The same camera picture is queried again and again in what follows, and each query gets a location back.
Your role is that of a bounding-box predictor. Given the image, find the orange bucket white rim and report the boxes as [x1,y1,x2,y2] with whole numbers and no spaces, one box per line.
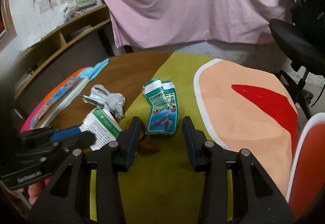
[286,112,325,218]

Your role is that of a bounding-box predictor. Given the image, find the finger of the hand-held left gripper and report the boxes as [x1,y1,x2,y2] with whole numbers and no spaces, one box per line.
[19,125,84,143]
[54,130,97,151]

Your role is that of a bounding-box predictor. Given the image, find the pile of newspapers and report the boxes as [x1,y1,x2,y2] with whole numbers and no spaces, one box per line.
[15,68,33,88]

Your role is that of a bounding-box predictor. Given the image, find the wooden picture frame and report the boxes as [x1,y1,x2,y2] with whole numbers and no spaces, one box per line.
[0,0,16,45]

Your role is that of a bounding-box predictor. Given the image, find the colourful patchwork blanket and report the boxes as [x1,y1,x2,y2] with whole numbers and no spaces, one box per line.
[19,51,299,224]

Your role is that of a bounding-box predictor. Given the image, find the black office chair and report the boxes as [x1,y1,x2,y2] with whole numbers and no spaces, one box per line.
[269,0,325,114]

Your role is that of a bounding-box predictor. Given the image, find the illustrated paperback book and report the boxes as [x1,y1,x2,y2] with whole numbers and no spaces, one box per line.
[30,77,90,130]

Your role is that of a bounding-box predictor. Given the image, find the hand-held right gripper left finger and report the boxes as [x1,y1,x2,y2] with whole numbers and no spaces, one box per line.
[28,116,142,224]

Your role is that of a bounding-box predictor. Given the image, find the green printed snack packet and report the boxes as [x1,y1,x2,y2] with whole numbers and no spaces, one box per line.
[142,78,178,136]
[162,80,180,113]

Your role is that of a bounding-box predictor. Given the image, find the blue grey wrapper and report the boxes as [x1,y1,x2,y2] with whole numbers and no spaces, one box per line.
[82,84,126,119]

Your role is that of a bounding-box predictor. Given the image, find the wooden wall shelf unit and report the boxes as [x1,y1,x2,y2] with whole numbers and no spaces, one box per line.
[13,3,112,118]

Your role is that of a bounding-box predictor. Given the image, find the red brown wrapper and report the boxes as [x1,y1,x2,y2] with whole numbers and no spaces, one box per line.
[126,117,161,156]

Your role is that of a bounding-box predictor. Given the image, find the stack of books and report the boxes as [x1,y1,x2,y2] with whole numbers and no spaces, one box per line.
[62,0,98,18]

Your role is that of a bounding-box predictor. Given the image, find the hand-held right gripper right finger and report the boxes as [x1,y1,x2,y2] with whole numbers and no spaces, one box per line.
[182,116,296,224]

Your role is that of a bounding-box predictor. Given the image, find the small pile of papers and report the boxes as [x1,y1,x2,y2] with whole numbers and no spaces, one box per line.
[71,24,93,37]

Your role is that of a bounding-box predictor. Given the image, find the white green printed packet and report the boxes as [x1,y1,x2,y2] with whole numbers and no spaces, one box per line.
[81,107,123,151]

